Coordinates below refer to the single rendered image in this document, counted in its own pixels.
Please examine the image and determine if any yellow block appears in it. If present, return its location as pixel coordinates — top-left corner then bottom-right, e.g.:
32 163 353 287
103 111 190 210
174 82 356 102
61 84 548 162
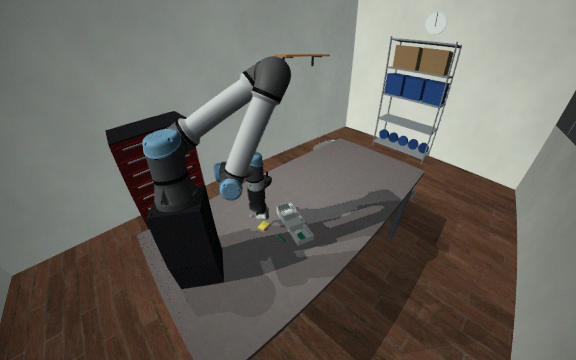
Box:
258 221 270 231

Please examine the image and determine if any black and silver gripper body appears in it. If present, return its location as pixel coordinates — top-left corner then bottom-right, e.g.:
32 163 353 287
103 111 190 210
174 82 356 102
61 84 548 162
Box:
246 171 272 214

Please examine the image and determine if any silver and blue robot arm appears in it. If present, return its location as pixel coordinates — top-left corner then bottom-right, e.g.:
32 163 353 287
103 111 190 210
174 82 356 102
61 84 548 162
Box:
142 56 291 212

